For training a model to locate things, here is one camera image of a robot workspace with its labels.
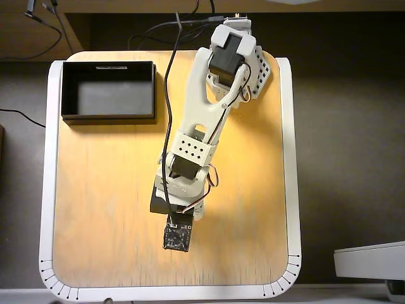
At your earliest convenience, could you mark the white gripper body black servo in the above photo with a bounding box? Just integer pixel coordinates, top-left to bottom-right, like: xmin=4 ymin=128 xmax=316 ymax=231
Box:
xmin=150 ymin=165 xmax=212 ymax=217

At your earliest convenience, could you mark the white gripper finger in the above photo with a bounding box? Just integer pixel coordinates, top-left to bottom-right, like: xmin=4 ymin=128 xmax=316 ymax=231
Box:
xmin=191 ymin=201 xmax=206 ymax=222

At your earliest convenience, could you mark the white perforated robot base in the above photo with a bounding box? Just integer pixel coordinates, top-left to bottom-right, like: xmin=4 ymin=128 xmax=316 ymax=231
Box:
xmin=207 ymin=12 xmax=273 ymax=104

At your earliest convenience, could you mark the black rectangular bin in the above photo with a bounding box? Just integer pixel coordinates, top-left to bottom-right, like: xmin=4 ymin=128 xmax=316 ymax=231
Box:
xmin=61 ymin=60 xmax=158 ymax=125

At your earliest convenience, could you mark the white table rim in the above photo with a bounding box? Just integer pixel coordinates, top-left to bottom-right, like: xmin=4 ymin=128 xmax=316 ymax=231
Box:
xmin=38 ymin=56 xmax=303 ymax=301

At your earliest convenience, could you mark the white plastic device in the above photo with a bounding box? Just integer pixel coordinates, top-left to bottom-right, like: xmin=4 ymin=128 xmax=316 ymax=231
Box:
xmin=333 ymin=240 xmax=405 ymax=281

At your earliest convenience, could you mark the wooden desk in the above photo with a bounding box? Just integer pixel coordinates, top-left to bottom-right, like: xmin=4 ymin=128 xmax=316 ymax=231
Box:
xmin=0 ymin=0 xmax=405 ymax=61

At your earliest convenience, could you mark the black camera circuit board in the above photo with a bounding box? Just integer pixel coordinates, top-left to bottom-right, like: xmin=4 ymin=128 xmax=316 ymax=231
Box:
xmin=163 ymin=214 xmax=194 ymax=253

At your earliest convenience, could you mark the grey cable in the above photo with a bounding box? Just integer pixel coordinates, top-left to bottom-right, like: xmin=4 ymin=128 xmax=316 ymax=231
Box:
xmin=127 ymin=14 xmax=224 ymax=50

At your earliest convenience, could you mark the thin black cable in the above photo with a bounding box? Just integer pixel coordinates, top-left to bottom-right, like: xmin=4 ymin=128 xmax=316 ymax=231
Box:
xmin=0 ymin=108 xmax=47 ymax=129

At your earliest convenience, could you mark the thin dark cable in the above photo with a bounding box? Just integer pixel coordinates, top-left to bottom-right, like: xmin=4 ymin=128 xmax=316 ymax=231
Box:
xmin=40 ymin=0 xmax=75 ymax=54

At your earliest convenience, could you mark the black looping cable with plug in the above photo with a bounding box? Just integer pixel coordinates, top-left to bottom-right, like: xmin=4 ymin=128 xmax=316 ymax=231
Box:
xmin=0 ymin=11 xmax=63 ymax=61

